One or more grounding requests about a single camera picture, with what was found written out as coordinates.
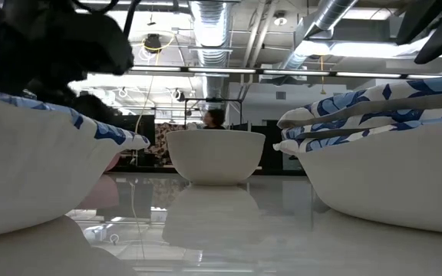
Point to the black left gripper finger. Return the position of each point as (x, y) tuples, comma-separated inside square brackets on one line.
[(92, 105)]

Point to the beige bowl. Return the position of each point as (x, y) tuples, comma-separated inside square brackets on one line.
[(215, 157)]

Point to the large black monitor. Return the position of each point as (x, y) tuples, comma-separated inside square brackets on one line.
[(144, 130)]

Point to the floral patterned panel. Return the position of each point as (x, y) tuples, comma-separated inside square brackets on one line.
[(167, 142)]

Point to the person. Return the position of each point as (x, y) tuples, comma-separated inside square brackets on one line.
[(215, 119)]

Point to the black bar with light strips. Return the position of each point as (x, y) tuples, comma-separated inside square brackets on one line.
[(259, 71)]

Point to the silver ceiling duct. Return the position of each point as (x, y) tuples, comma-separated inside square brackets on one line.
[(332, 15), (211, 34)]

